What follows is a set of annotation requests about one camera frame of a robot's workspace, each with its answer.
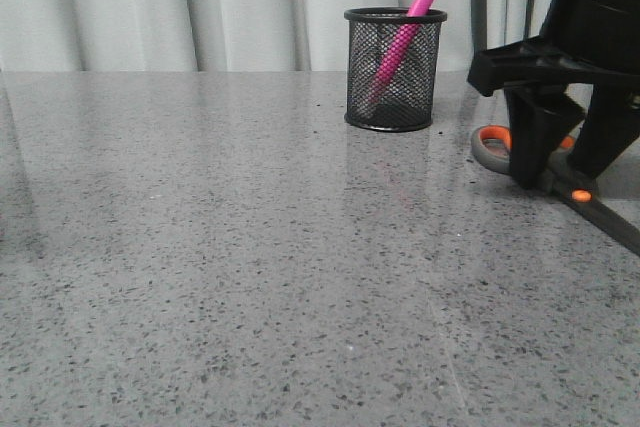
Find black mesh pen cup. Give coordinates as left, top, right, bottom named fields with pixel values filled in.
left=344, top=7, right=447, bottom=132

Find pink highlighter pen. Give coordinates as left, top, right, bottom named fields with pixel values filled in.
left=367, top=0, right=434, bottom=106

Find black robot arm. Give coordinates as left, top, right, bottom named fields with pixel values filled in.
left=467, top=0, right=639, bottom=188

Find white curtain backdrop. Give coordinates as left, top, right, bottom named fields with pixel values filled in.
left=0, top=0, right=640, bottom=73

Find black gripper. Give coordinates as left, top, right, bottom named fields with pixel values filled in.
left=467, top=0, right=639, bottom=189

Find grey orange scissors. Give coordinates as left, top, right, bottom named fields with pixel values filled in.
left=471, top=125, right=639, bottom=255

